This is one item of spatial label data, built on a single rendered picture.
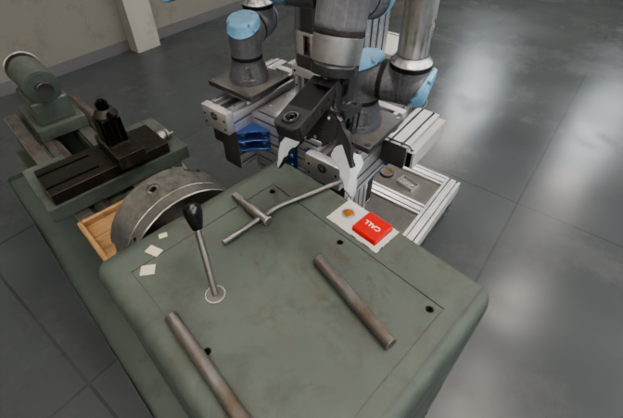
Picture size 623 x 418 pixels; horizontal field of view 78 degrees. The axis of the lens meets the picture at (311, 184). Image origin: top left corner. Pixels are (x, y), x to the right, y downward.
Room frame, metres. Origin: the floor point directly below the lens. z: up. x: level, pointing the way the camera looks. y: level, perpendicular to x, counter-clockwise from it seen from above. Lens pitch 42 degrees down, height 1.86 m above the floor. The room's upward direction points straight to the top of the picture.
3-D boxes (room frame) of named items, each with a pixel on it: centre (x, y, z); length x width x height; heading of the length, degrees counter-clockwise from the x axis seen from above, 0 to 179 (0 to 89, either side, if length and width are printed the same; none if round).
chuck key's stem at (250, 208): (0.58, 0.13, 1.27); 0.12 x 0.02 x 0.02; 46
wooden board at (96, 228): (0.88, 0.54, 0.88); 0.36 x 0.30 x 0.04; 135
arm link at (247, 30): (1.39, 0.24, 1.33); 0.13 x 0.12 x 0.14; 164
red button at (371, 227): (0.52, -0.12, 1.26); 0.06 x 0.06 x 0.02; 45
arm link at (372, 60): (1.07, -0.16, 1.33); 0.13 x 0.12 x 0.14; 63
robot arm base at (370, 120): (1.08, -0.15, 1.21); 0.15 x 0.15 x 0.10
